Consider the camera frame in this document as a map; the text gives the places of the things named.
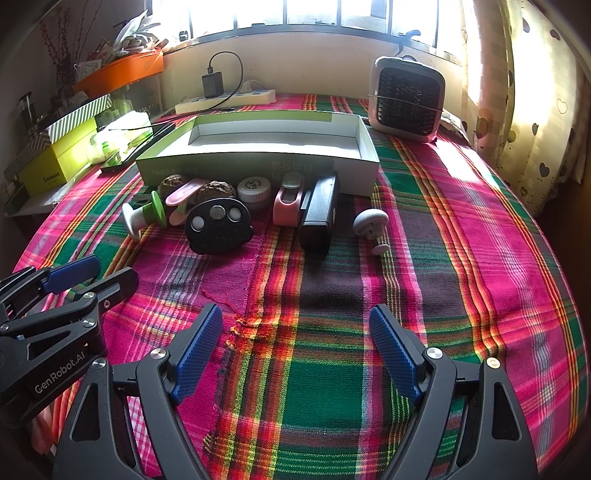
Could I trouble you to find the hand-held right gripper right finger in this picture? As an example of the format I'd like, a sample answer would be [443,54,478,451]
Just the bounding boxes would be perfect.
[369,303,539,480]

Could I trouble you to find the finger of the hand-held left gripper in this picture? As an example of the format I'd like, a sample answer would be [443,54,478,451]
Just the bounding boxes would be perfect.
[0,267,139,370]
[0,255,101,320]

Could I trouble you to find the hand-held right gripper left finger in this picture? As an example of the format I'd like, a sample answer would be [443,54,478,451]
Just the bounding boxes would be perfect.
[52,303,223,480]

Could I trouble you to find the green and white spool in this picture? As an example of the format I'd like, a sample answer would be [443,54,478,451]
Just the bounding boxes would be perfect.
[122,190,168,241]

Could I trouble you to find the black oval holder with discs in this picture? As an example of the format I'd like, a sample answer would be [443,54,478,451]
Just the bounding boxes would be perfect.
[185,198,254,256]

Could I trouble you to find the brown walnut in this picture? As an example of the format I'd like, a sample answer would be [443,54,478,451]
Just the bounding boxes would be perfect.
[157,174,191,199]
[196,181,238,206]

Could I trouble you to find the long pink clip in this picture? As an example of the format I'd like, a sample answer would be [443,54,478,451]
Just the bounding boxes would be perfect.
[165,176,208,226]

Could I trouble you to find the grey mushroom-shaped knob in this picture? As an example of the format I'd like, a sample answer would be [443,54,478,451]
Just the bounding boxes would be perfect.
[353,209,389,257]

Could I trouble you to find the black rectangular device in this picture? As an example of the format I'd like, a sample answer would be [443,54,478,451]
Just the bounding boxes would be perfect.
[298,171,341,254]

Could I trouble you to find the pink clip with mint pad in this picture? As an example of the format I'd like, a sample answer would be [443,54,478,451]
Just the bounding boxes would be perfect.
[272,171,305,227]

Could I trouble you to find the white round bottle cap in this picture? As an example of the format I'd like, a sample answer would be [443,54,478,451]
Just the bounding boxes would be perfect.
[237,176,272,213]

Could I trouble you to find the white and green cardboard box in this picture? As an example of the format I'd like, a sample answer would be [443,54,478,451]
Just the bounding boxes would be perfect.
[135,111,380,197]

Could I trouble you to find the plaid blanket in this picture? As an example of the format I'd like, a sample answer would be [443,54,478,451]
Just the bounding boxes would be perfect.
[14,90,587,480]

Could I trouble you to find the lime yellow box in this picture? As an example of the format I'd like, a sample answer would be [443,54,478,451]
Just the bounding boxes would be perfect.
[18,117,100,197]

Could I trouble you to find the black phone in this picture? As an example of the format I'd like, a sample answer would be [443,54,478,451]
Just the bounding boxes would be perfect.
[100,122,176,175]

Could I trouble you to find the clear plastic tissue pack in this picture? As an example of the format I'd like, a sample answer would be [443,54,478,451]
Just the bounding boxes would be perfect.
[88,111,153,164]

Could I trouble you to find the green striped white box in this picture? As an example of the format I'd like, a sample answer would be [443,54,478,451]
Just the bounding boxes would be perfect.
[46,93,113,145]

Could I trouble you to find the glass jar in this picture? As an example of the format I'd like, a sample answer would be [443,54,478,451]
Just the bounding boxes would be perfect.
[16,92,38,134]

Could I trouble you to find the clear glass tank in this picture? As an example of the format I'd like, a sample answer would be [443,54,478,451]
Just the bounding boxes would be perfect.
[111,74,162,116]

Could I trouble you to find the orange box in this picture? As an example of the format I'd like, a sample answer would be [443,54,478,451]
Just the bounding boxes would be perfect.
[73,50,165,99]

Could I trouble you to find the white power strip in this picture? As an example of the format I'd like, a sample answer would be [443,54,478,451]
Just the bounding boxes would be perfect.
[174,88,278,115]

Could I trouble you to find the dried branches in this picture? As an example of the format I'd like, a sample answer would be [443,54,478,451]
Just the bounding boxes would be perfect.
[39,9,75,88]

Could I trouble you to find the pile of plastic bags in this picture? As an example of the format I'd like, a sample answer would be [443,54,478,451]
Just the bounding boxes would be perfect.
[95,9,162,63]

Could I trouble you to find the grey portable fan heater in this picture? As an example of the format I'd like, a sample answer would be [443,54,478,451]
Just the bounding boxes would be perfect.
[367,55,446,143]

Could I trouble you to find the heart-printed curtain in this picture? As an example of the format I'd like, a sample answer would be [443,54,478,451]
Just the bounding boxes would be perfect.
[462,0,591,217]

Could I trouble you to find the black window hook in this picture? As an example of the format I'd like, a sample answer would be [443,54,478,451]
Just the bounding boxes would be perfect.
[394,30,422,56]

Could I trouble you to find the window with black bars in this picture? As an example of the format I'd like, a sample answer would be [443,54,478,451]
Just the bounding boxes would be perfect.
[143,0,467,51]

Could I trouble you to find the black charger cable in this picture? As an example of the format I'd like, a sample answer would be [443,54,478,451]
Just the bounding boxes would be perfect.
[208,51,245,112]

